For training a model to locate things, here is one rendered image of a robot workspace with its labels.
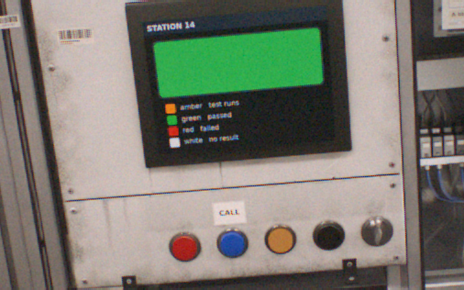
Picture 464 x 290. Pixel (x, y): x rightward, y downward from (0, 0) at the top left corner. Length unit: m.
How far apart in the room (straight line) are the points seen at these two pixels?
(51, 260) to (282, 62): 0.40
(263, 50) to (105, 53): 0.19
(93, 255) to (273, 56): 0.35
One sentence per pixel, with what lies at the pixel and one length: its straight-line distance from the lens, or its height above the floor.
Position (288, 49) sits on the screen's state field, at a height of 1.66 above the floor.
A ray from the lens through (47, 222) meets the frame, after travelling 1.25.
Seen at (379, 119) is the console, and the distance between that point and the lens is 1.17.
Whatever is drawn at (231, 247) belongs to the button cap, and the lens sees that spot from 1.21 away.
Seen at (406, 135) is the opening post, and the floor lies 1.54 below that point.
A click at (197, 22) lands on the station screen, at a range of 1.12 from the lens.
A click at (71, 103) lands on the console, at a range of 1.18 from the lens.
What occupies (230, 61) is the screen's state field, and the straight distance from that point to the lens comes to 1.12.
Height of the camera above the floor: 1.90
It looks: 18 degrees down
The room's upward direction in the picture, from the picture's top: 6 degrees counter-clockwise
